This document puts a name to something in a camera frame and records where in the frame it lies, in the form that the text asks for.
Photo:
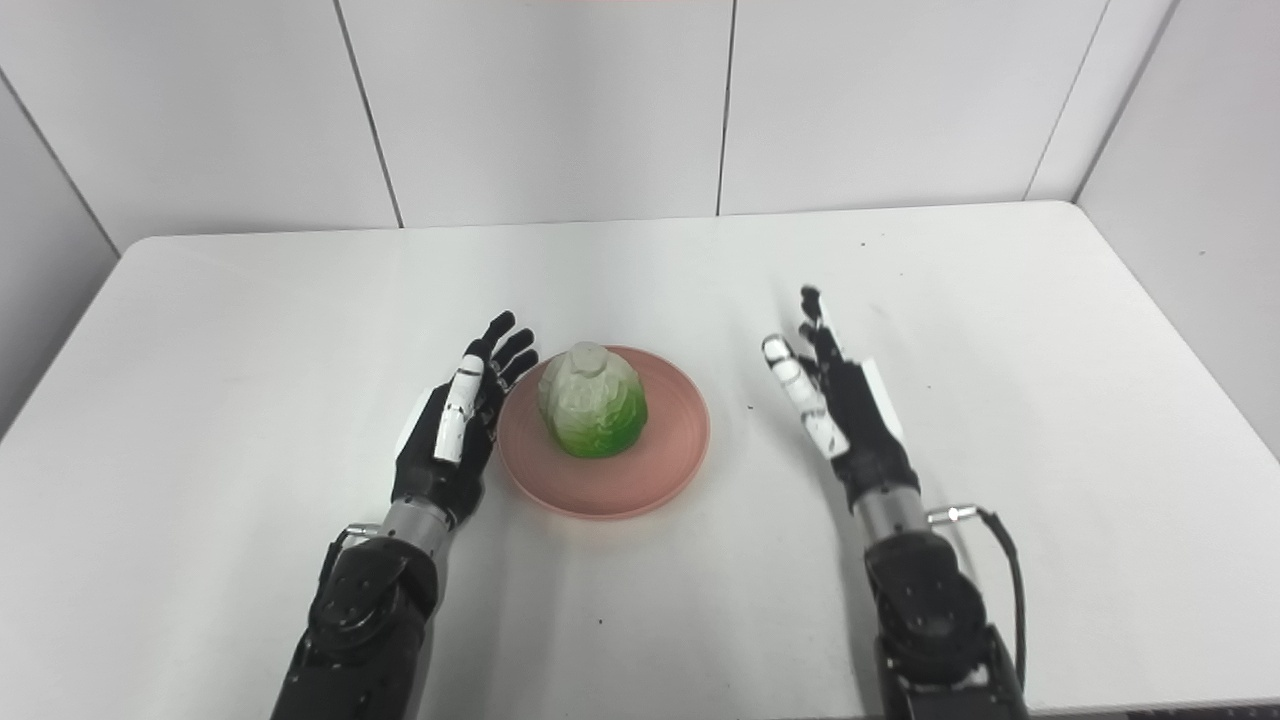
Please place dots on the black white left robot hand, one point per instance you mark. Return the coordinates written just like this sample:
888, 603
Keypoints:
425, 470

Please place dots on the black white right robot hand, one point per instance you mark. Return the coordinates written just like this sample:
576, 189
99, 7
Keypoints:
865, 420

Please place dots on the green white toy cabbage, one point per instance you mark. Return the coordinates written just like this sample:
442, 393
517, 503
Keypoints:
592, 400

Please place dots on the pink plate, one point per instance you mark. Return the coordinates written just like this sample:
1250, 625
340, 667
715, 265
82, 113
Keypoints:
650, 470

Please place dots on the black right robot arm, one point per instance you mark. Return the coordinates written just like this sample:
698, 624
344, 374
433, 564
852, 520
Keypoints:
930, 610

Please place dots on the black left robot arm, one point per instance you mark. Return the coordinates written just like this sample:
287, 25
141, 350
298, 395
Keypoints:
365, 620

